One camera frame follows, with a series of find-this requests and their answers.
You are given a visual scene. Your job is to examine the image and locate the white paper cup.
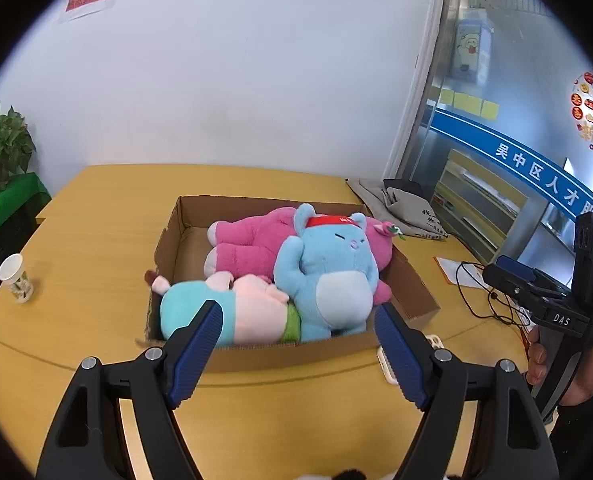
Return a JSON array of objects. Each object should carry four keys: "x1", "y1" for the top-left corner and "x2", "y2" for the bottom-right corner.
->
[{"x1": 0, "y1": 253, "x2": 33, "y2": 303}]

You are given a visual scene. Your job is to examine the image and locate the orange and white paper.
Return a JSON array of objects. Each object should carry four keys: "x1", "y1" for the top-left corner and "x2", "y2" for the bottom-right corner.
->
[{"x1": 433, "y1": 256, "x2": 497, "y2": 291}]

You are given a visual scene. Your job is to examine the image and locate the black cable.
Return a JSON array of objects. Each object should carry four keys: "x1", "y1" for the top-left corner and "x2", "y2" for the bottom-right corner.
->
[{"x1": 455, "y1": 260, "x2": 534, "y2": 328}]

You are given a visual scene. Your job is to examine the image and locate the teal and pink plush toy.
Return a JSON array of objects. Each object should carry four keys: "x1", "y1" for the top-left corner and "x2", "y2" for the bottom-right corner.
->
[{"x1": 149, "y1": 270, "x2": 304, "y2": 346}]

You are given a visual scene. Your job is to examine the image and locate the grey cloth bag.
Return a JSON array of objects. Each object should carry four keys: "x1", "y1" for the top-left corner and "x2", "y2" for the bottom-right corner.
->
[{"x1": 346, "y1": 177, "x2": 449, "y2": 243}]

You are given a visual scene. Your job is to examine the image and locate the blue window banner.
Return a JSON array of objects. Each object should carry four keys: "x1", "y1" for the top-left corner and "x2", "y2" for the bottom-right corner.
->
[{"x1": 429, "y1": 107, "x2": 593, "y2": 261}]

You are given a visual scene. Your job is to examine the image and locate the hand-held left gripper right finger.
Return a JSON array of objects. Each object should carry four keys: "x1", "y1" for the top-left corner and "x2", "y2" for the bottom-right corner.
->
[{"x1": 373, "y1": 304, "x2": 561, "y2": 480}]

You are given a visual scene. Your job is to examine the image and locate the yellow framed rack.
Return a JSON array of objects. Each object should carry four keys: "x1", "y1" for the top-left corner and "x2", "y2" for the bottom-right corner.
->
[{"x1": 433, "y1": 147, "x2": 529, "y2": 256}]

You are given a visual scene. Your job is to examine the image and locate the person's right forearm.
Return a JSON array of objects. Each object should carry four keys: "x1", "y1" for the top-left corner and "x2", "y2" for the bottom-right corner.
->
[{"x1": 549, "y1": 380, "x2": 593, "y2": 480}]

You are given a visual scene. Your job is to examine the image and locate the white phone case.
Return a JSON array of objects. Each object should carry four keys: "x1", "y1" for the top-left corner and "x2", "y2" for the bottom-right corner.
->
[{"x1": 376, "y1": 334, "x2": 444, "y2": 386}]

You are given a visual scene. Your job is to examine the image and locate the green crate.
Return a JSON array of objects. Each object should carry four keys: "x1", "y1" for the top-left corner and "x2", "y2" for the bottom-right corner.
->
[{"x1": 0, "y1": 172, "x2": 52, "y2": 281}]

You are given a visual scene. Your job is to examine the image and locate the blue plush toy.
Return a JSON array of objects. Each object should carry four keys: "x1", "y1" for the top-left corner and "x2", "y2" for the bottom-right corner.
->
[{"x1": 274, "y1": 202, "x2": 382, "y2": 342}]

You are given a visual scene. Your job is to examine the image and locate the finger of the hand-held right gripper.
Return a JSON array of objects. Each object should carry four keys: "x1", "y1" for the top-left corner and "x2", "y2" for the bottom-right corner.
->
[
  {"x1": 495, "y1": 255, "x2": 572, "y2": 293},
  {"x1": 482, "y1": 265, "x2": 552, "y2": 311}
]

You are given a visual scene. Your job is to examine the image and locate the cartoon window poster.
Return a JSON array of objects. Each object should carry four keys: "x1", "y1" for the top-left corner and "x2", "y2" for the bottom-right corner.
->
[{"x1": 449, "y1": 19, "x2": 494, "y2": 83}]

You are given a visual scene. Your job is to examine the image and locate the green potted plant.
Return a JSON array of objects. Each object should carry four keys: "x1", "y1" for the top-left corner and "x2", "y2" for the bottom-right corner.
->
[{"x1": 0, "y1": 102, "x2": 37, "y2": 208}]

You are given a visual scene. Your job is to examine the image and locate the cardboard box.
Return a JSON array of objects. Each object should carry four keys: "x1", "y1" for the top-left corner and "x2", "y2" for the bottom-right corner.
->
[{"x1": 144, "y1": 195, "x2": 442, "y2": 375}]

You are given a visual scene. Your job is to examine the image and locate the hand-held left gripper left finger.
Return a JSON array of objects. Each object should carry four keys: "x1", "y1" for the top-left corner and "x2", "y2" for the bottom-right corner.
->
[{"x1": 41, "y1": 300, "x2": 224, "y2": 480}]

